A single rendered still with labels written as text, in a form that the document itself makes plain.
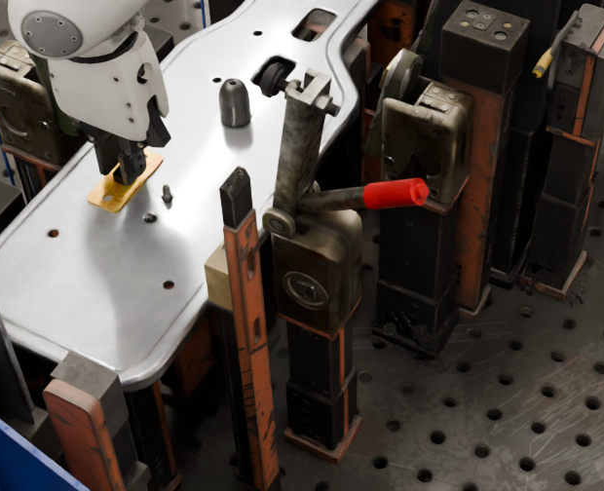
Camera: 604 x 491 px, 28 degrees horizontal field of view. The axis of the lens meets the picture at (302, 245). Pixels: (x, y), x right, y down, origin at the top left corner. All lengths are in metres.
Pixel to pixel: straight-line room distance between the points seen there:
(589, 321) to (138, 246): 0.58
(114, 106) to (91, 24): 0.18
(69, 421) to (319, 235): 0.33
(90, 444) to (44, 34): 0.31
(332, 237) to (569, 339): 0.46
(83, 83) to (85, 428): 0.37
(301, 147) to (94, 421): 0.30
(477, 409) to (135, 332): 0.46
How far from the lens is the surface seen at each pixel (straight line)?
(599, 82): 1.24
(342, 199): 1.03
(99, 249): 1.15
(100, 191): 1.20
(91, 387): 0.82
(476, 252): 1.37
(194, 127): 1.25
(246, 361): 1.08
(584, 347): 1.45
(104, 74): 1.07
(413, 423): 1.37
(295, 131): 0.98
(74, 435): 0.86
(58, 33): 0.94
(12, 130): 1.34
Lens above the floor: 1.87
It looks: 50 degrees down
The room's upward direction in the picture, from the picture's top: 3 degrees counter-clockwise
